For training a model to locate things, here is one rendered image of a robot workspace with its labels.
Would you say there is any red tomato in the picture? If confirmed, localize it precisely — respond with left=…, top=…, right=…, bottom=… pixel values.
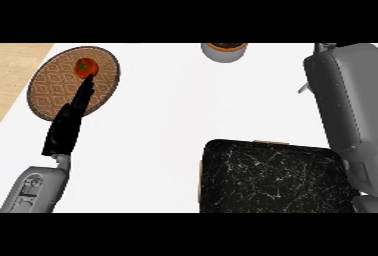
left=72, top=57, right=100, bottom=80

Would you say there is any grey pot with brown rim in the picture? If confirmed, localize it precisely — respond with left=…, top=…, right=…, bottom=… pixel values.
left=199, top=42, right=249, bottom=64

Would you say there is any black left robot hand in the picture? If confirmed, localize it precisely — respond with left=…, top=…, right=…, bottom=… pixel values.
left=40, top=74, right=96, bottom=157

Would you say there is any round brown patterned placemat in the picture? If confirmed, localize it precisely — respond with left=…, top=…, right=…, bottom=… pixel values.
left=25, top=45, right=121, bottom=122

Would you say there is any black marbled tray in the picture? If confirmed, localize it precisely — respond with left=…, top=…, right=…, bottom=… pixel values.
left=196, top=138, right=362, bottom=214

